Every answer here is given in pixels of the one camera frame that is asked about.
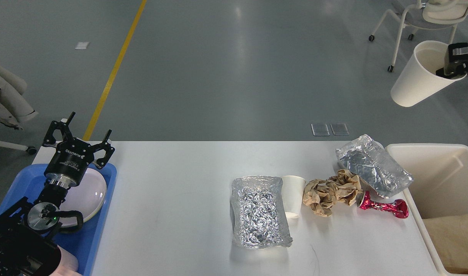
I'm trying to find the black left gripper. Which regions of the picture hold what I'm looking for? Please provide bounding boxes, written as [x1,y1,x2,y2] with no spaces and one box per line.
[42,112,115,187]

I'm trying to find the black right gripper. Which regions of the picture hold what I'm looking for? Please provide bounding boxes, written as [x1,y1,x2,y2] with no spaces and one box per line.
[435,42,468,80]

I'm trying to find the white paper cup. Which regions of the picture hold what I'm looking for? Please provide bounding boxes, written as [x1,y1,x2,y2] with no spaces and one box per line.
[282,175,306,219]
[391,41,465,107]

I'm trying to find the pink plate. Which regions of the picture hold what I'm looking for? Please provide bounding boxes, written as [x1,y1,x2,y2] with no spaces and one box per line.
[60,168,107,211]

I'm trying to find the pink mug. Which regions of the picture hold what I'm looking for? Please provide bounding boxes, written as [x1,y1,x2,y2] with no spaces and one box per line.
[51,246,82,276]

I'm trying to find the foil bag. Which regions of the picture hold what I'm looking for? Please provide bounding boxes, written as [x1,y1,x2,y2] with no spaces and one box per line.
[335,134,414,199]

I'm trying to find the brown paper bag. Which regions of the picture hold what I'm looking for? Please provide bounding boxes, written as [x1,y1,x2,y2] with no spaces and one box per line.
[423,214,468,274]

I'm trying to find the foil tray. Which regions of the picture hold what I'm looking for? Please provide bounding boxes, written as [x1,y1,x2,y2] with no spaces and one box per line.
[230,175,293,249]

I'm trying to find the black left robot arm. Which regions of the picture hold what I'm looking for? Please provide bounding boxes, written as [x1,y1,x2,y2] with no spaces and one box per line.
[0,112,115,276]

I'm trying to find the white rolling chair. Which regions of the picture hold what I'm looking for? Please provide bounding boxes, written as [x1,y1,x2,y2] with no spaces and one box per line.
[368,0,468,72]

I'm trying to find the white chair with jacket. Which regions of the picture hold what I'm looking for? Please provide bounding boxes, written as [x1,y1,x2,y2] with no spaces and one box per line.
[0,140,37,155]

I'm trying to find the blue plastic tray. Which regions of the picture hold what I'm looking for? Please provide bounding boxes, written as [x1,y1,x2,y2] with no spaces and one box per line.
[0,164,117,276]

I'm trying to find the light green plate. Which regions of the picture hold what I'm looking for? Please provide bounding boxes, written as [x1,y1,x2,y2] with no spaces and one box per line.
[60,207,101,228]

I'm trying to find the white paper on floor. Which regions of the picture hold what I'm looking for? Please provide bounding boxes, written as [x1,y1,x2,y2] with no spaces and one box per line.
[74,41,90,49]

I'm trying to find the cream plastic bin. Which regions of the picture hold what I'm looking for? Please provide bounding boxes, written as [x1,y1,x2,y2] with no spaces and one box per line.
[386,143,468,276]

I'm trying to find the floor outlet plate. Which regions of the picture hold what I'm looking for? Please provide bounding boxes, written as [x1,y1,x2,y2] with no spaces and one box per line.
[311,123,330,136]
[330,123,350,136]

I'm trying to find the crushed red can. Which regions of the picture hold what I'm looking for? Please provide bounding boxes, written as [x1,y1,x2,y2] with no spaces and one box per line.
[356,191,409,219]

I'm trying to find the crumpled brown paper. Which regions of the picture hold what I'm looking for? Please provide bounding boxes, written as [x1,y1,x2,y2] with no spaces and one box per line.
[302,169,367,217]

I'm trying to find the lying white paper cup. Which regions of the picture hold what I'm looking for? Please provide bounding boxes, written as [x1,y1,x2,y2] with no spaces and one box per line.
[282,175,306,219]

